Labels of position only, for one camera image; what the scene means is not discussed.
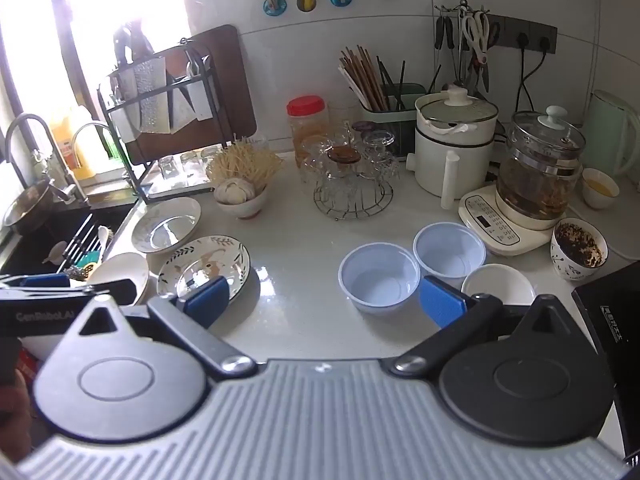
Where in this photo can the black induction cooktop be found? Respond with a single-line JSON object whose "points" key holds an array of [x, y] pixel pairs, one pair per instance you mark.
{"points": [[610, 310]]}

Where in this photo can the green chopstick holder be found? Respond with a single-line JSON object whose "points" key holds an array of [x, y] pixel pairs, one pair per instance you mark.
{"points": [[402, 110]]}

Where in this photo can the small bowl yellow liquid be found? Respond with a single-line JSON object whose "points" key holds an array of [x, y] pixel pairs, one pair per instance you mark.
{"points": [[600, 190]]}

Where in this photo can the metal utensil hook rack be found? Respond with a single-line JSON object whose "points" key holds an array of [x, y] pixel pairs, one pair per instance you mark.
{"points": [[462, 7]]}

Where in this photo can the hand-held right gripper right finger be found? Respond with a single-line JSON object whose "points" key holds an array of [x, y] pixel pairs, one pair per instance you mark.
{"points": [[440, 305]]}

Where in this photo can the dried noodle bundle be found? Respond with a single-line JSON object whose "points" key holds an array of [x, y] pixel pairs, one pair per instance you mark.
{"points": [[245, 162]]}

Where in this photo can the garlic bulb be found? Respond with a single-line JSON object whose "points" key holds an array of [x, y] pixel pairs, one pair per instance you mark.
{"points": [[232, 191]]}

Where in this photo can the clear drinking glass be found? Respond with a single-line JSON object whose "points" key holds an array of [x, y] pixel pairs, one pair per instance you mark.
{"points": [[168, 167], [190, 165], [209, 157]]}

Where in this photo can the black chopsticks bundle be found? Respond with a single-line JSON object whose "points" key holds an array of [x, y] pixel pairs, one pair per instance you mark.
{"points": [[400, 85]]}

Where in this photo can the white spoon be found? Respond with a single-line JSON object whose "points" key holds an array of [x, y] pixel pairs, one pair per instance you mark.
{"points": [[103, 234]]}

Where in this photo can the stainless steel basin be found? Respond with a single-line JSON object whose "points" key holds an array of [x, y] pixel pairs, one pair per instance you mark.
{"points": [[27, 210]]}

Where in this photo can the dark chopsticks group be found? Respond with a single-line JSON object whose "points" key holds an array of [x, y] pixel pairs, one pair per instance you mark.
{"points": [[80, 237]]}

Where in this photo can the chrome faucet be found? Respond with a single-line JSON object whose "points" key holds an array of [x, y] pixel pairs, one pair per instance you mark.
{"points": [[90, 126]]}

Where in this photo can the black kitchen sink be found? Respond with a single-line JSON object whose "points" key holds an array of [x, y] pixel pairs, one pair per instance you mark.
{"points": [[30, 255]]}

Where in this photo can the patterned bowl dark spice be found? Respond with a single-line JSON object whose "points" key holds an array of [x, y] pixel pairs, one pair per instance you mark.
{"points": [[570, 265]]}

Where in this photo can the leaf pattern plate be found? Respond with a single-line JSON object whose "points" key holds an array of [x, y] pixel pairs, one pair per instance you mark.
{"points": [[200, 260]]}

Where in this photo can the kitchen knife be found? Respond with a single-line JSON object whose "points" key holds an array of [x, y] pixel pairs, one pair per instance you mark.
{"points": [[181, 110]]}

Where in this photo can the black wall socket panel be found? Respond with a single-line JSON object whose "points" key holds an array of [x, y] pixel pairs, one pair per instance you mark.
{"points": [[505, 35]]}

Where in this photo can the bundle of wooden chopsticks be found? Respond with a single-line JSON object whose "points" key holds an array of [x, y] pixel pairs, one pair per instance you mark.
{"points": [[362, 80]]}

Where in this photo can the red lid plastic jar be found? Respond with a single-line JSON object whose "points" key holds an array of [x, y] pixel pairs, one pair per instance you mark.
{"points": [[306, 125]]}

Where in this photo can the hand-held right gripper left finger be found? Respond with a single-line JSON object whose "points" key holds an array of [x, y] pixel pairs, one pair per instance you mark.
{"points": [[207, 295]]}

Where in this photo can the small white dish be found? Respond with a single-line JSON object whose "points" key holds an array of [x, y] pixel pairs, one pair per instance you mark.
{"points": [[495, 282]]}

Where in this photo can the plain cream plate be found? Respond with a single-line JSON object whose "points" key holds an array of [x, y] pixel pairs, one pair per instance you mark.
{"points": [[120, 272]]}

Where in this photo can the yellow detergent bottle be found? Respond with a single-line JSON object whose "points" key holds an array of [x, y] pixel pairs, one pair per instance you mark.
{"points": [[70, 145]]}

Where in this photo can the black knife rack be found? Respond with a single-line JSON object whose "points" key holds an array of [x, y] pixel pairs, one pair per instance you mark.
{"points": [[105, 97]]}

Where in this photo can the brown wooden cutting board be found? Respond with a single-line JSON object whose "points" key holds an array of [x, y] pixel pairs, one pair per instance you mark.
{"points": [[230, 110]]}

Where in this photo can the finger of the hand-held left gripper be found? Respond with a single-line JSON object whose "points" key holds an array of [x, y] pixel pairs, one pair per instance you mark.
{"points": [[40, 280], [120, 293]]}

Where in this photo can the white electric pot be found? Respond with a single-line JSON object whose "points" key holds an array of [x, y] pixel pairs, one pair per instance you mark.
{"points": [[435, 170]]}

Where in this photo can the tall grey faucet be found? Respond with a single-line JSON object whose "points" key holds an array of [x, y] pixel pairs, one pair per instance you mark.
{"points": [[30, 117]]}

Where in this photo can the green bottle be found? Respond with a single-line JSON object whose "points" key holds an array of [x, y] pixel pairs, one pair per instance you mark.
{"points": [[112, 152]]}

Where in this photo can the kitchen window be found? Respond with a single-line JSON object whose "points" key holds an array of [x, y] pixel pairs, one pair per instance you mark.
{"points": [[125, 0]]}

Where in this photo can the glass health kettle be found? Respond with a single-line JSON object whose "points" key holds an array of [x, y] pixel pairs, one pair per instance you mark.
{"points": [[540, 175]]}

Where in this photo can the pale green electric kettle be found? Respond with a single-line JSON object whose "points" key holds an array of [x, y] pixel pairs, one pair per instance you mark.
{"points": [[610, 135]]}

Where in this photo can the steel cleaver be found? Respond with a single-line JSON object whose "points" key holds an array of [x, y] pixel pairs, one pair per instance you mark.
{"points": [[150, 100]]}

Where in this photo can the light blue plastic bowl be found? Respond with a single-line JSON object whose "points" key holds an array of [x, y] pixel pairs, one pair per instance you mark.
{"points": [[450, 255], [380, 285]]}

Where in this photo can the white ceramic bowl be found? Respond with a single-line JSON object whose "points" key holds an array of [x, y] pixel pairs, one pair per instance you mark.
{"points": [[245, 208]]}

